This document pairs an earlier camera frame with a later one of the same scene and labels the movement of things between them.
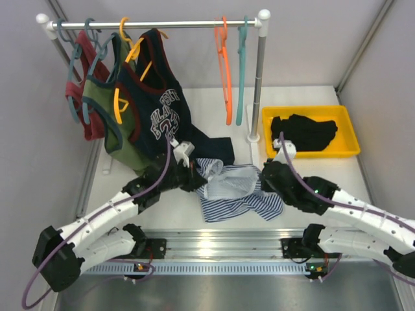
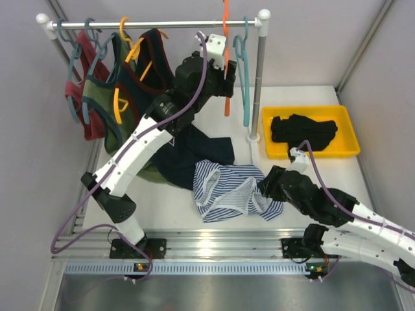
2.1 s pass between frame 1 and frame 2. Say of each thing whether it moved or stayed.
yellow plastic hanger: stayed
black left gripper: moved
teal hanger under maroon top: stayed
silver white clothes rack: stayed
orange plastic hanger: moved
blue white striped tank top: stayed
